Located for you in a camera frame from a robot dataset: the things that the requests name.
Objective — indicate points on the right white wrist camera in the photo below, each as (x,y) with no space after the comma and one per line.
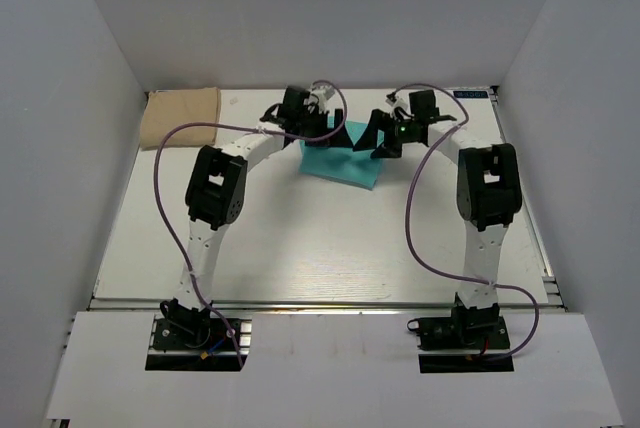
(399,107)

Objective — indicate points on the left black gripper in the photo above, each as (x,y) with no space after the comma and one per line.
(340,140)

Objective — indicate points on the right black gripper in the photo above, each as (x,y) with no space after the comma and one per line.
(369,140)

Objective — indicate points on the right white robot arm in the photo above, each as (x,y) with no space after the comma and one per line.
(488,189)

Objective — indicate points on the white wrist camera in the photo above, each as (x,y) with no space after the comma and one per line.
(399,107)
(319,97)

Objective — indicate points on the teal t shirt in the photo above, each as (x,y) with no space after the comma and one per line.
(342,165)

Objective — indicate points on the blue table label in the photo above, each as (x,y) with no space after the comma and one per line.
(471,94)

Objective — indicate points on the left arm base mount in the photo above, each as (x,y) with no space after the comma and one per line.
(172,349)

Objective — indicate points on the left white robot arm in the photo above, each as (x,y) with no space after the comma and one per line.
(216,189)

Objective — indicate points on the folded beige t shirt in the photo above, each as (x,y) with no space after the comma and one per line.
(167,109)

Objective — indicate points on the aluminium table front rail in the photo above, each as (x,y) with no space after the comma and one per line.
(153,304)

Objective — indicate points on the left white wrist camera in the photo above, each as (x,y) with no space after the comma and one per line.
(319,97)

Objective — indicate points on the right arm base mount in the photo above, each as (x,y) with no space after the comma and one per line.
(445,348)

